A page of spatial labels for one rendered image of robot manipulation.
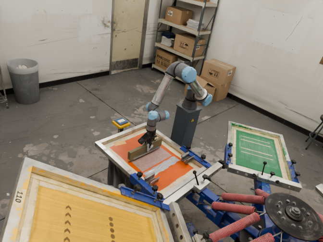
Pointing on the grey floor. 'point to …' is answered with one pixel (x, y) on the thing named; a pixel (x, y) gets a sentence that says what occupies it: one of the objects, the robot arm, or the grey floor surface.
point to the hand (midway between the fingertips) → (145, 149)
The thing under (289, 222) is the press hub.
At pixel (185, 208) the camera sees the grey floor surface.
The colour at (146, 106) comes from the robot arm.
